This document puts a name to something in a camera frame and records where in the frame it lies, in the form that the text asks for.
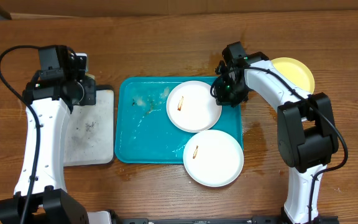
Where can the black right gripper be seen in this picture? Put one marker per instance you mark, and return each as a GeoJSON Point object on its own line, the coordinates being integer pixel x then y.
{"type": "Point", "coordinates": [223, 100]}

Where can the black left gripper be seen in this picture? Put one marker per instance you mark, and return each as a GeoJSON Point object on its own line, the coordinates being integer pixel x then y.
{"type": "Point", "coordinates": [91, 86]}

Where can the white plate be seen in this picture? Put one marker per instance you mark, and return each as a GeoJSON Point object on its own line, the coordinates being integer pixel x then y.
{"type": "Point", "coordinates": [191, 108]}
{"type": "Point", "coordinates": [213, 158]}

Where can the yellow round plate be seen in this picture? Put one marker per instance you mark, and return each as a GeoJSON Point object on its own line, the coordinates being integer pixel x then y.
{"type": "Point", "coordinates": [297, 72]}

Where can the yellow sponge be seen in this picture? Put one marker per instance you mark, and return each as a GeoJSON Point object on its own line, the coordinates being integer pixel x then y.
{"type": "Point", "coordinates": [89, 77]}

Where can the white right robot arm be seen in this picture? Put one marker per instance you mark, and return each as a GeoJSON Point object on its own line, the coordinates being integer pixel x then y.
{"type": "Point", "coordinates": [306, 134]}

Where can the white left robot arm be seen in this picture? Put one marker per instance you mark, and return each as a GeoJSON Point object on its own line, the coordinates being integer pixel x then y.
{"type": "Point", "coordinates": [60, 87]}

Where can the black soapy water tray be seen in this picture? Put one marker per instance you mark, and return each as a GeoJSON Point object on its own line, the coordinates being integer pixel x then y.
{"type": "Point", "coordinates": [90, 134]}

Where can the teal plastic tray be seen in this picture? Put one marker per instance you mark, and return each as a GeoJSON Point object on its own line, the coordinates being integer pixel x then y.
{"type": "Point", "coordinates": [144, 132]}

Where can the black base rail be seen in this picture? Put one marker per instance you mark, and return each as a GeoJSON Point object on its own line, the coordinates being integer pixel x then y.
{"type": "Point", "coordinates": [253, 220]}

